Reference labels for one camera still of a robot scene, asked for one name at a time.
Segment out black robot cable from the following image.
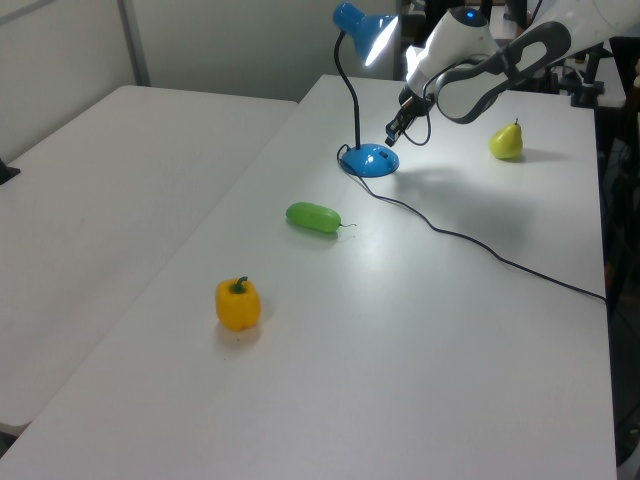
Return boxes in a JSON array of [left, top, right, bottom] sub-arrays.
[[401, 92, 434, 147]]

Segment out green toy pear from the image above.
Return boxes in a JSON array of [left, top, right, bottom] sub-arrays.
[[488, 118, 525, 161]]

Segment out black monitor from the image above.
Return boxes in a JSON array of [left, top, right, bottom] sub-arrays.
[[607, 35, 640, 101]]

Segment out blue gooseneck desk lamp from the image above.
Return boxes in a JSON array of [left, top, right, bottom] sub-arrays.
[[332, 1, 401, 179]]

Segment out black camera stand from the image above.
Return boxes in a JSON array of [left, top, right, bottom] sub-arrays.
[[0, 157, 22, 185], [571, 42, 607, 108]]

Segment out black lamp power cable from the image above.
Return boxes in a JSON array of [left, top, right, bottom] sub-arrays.
[[336, 143, 608, 303]]

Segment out yellow toy bell pepper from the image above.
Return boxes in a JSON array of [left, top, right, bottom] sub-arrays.
[[215, 275, 262, 333]]

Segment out person in dark trousers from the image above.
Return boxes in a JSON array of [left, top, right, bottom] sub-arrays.
[[412, 0, 444, 49]]

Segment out green toy cucumber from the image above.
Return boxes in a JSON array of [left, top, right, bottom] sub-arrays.
[[285, 201, 358, 237]]

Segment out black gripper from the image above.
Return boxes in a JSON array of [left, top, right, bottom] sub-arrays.
[[384, 89, 432, 146]]

